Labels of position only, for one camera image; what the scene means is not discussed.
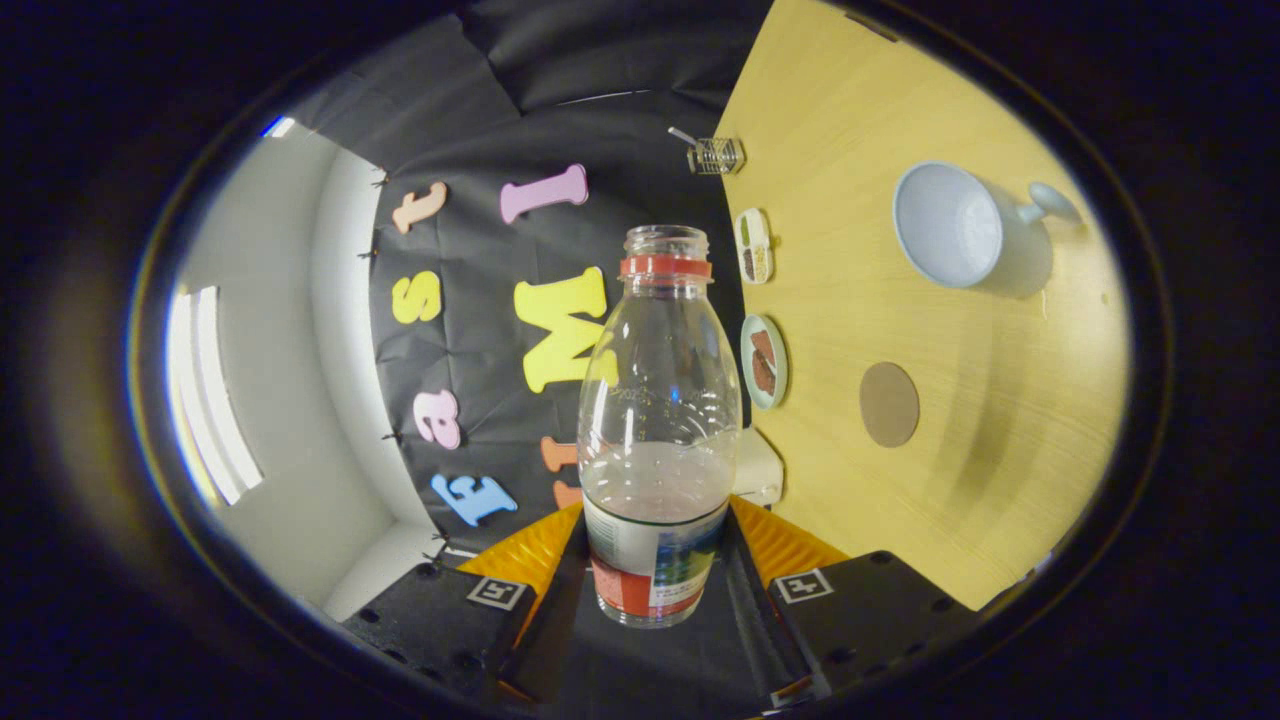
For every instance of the light blue cup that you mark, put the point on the light blue cup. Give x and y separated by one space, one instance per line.
945 225

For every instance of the pale green plate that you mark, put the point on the pale green plate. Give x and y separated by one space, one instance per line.
780 365

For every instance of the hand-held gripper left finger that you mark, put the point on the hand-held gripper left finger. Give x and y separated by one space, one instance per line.
445 625

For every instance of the round brown coaster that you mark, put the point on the round brown coaster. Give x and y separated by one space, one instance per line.
889 404

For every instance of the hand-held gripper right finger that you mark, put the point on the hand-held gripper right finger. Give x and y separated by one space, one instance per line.
770 640

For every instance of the white toaster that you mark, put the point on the white toaster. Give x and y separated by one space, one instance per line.
757 470

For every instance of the clear juice bottle red label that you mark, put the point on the clear juice bottle red label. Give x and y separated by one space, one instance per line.
655 480

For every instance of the white divided condiment tray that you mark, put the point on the white divided condiment tray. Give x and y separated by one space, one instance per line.
753 245

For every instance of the brown meat piece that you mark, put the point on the brown meat piece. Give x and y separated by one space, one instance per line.
763 345
764 378

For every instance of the small ceiling light panel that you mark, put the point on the small ceiling light panel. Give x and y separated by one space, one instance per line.
278 127

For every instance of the wooden table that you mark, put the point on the wooden table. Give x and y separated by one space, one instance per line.
1000 420

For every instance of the black backdrop cloth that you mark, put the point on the black backdrop cloth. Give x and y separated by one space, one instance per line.
480 360

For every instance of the metal spoon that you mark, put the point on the metal spoon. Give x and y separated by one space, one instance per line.
682 135

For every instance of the large ceiling light panel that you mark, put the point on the large ceiling light panel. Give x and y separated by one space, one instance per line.
215 400

